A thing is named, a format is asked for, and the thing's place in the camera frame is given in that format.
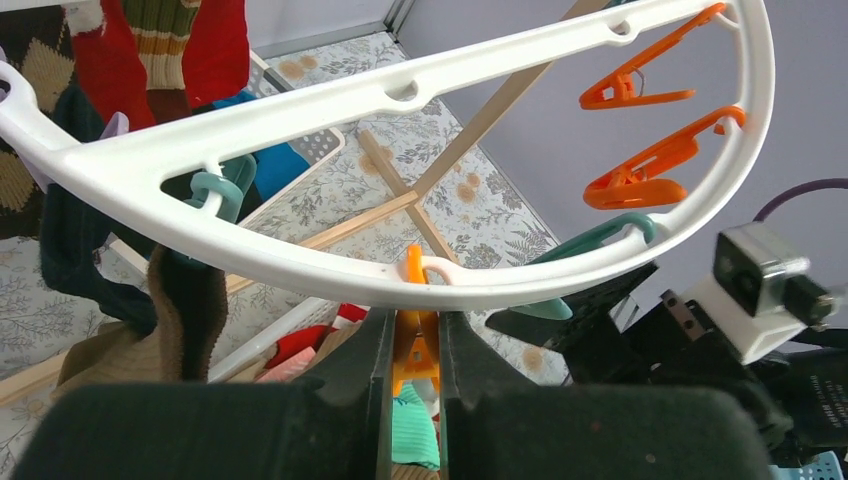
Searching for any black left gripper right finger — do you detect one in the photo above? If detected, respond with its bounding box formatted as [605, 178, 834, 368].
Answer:
[439, 312, 771, 479]

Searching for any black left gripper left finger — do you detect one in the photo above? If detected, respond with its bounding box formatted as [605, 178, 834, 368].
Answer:
[13, 308, 395, 479]

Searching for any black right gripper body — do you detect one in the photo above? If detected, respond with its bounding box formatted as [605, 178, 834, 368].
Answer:
[485, 263, 794, 464]

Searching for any rim orange clip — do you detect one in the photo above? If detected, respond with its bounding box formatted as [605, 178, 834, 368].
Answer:
[392, 244, 441, 399]

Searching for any tan ribbed sock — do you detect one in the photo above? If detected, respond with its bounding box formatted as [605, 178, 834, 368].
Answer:
[50, 245, 228, 401]

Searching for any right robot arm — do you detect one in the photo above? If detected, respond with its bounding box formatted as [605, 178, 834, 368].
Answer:
[485, 263, 847, 467]

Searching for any right teal clip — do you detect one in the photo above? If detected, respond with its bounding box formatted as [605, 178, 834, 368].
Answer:
[510, 211, 657, 323]

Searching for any teal clip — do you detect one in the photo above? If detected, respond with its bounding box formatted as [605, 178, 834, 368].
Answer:
[161, 154, 259, 224]
[510, 211, 657, 323]

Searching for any lower orange clip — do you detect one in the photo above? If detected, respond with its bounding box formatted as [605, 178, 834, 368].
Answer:
[583, 106, 747, 210]

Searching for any upper orange clip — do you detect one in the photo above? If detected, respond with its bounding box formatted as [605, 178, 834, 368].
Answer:
[579, 2, 726, 110]

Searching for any inner teal clip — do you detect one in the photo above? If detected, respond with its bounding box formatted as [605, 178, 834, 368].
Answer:
[161, 154, 259, 224]

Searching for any white round clip hanger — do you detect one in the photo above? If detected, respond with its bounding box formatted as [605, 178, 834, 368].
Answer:
[1, 1, 775, 311]

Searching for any mint green sock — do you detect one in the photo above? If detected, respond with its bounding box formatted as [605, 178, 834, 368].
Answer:
[391, 384, 441, 471]

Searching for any white front laundry basket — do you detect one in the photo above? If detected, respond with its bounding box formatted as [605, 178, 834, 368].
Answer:
[207, 297, 340, 383]

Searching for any red sock in basket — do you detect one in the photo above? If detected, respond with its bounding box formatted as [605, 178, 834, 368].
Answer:
[264, 303, 370, 370]

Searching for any blue cloth in basket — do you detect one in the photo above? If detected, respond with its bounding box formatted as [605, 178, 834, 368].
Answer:
[213, 90, 310, 211]

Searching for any white perforated back basket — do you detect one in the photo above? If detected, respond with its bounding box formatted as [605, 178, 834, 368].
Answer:
[107, 52, 345, 273]

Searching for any black hanging sock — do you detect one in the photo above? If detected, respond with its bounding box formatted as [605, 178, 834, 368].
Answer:
[39, 84, 157, 336]

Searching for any green striped hanging sock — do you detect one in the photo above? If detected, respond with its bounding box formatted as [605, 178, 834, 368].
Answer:
[122, 0, 201, 90]

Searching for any brown argyle hanging sock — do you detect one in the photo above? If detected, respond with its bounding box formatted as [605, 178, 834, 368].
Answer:
[1, 5, 76, 240]

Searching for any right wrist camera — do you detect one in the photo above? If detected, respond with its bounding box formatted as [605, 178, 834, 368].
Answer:
[683, 222, 847, 365]

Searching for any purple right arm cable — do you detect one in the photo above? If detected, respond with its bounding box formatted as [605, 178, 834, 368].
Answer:
[753, 177, 848, 223]

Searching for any wooden rack frame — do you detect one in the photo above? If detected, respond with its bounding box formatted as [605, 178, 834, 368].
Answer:
[0, 0, 614, 409]

